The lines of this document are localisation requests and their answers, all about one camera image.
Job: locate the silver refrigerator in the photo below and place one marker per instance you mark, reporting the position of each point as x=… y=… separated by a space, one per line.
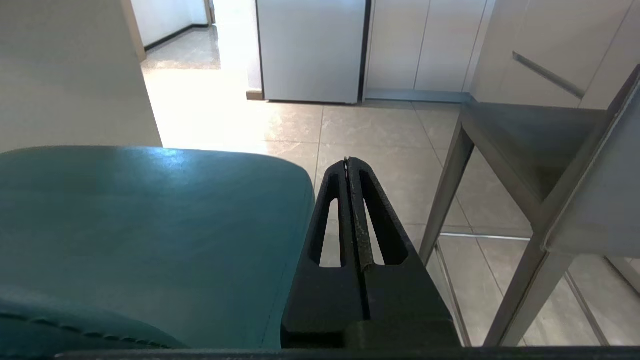
x=312 y=50

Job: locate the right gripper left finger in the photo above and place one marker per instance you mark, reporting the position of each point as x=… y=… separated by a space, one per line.
x=325 y=295

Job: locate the teal leather chair seat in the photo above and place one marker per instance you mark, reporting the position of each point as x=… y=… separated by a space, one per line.
x=150 y=240

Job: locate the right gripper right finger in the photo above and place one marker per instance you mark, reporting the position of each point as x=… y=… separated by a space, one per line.
x=400 y=295

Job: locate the white cabinet door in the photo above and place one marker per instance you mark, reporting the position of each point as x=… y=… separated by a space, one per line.
x=450 y=45
x=397 y=45

